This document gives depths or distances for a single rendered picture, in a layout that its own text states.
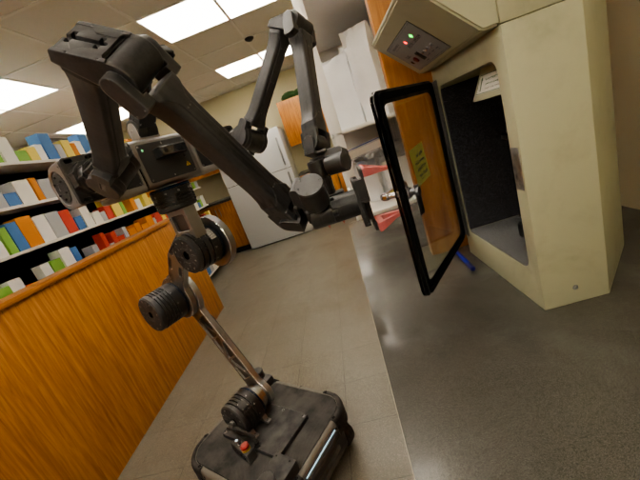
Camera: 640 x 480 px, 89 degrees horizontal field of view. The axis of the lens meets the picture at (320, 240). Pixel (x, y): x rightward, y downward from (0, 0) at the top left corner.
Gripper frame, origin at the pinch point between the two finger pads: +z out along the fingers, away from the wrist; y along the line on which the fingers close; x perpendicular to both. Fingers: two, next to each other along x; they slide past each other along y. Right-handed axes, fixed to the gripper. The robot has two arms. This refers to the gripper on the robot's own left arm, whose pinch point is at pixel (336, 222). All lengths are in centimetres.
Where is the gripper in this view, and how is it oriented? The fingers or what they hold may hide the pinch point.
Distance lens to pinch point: 101.1
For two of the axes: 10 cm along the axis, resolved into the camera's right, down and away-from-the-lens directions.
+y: 9.5, -3.0, -1.1
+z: 3.2, 9.1, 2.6
